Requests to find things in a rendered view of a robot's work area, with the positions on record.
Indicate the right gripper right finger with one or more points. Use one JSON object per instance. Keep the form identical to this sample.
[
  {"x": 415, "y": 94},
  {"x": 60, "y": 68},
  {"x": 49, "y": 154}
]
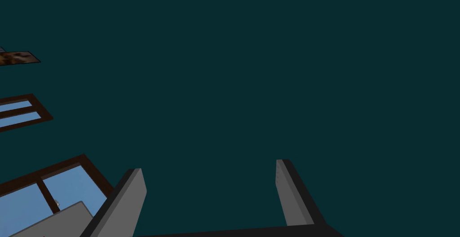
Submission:
[{"x": 294, "y": 201}]

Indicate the small brown-framed window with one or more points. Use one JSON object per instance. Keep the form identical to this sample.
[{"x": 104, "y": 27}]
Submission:
[{"x": 21, "y": 112}]

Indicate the brown picture on wall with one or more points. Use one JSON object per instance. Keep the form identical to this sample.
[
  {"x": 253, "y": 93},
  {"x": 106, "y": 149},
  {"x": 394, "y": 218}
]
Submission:
[{"x": 18, "y": 58}]

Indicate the grey flat panel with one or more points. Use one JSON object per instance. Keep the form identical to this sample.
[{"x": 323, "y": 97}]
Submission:
[{"x": 61, "y": 222}]

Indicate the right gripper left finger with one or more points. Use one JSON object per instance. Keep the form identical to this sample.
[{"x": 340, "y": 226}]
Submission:
[{"x": 120, "y": 208}]

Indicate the large brown-framed window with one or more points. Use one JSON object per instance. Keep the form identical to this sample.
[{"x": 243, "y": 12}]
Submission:
[{"x": 72, "y": 186}]

